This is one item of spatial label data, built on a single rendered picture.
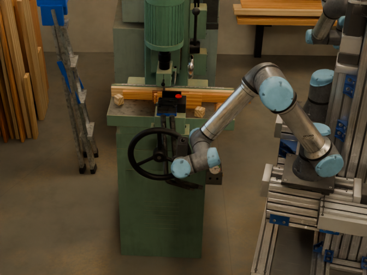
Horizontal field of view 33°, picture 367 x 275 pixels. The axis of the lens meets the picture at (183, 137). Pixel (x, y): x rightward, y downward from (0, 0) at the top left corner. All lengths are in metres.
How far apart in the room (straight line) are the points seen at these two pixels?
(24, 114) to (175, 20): 1.85
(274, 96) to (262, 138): 2.19
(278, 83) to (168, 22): 0.72
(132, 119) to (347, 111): 0.98
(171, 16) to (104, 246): 1.41
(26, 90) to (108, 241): 1.25
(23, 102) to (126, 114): 1.50
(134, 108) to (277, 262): 1.05
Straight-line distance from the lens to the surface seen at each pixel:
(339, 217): 2.72
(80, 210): 3.80
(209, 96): 3.03
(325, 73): 3.10
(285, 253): 3.26
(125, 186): 3.17
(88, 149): 3.97
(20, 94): 4.30
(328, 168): 2.54
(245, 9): 4.92
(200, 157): 2.42
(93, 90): 4.99
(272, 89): 2.27
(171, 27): 2.80
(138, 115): 2.93
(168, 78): 2.95
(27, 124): 4.41
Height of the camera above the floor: 2.44
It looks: 34 degrees down
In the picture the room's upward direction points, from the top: 2 degrees clockwise
